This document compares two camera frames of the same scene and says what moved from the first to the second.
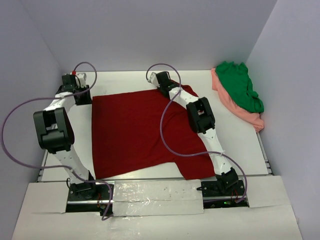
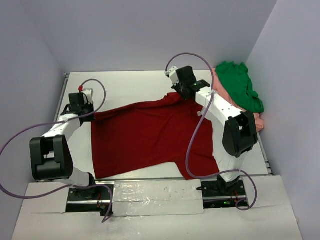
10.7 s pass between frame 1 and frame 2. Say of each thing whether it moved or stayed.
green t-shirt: stayed
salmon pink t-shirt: stayed
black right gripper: moved
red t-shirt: moved
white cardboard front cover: stayed
